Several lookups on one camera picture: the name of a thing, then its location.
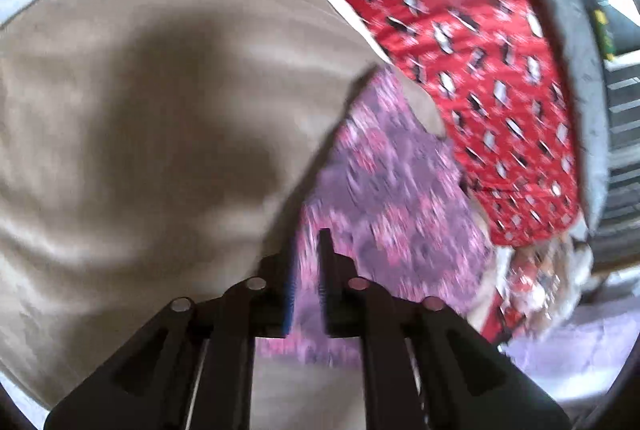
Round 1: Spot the window railing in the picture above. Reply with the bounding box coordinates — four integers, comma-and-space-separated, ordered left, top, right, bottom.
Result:
540, 0, 640, 271

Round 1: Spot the purple floral shirt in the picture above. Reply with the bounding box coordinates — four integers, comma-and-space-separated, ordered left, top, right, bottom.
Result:
254, 64, 497, 367

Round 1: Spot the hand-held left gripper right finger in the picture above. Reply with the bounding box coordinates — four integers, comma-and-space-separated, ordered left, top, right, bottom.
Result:
317, 227, 573, 430

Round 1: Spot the clear bag of toys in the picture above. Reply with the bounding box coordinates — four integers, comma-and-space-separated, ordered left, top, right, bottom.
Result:
479, 230, 597, 342

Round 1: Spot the beige blanket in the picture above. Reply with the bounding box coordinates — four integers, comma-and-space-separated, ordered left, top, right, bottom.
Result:
0, 0, 447, 430

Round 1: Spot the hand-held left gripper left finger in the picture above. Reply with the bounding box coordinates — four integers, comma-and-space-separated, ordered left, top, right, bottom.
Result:
42, 254, 301, 430

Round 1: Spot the red printed blanket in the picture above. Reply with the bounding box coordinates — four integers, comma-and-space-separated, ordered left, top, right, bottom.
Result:
289, 0, 585, 249

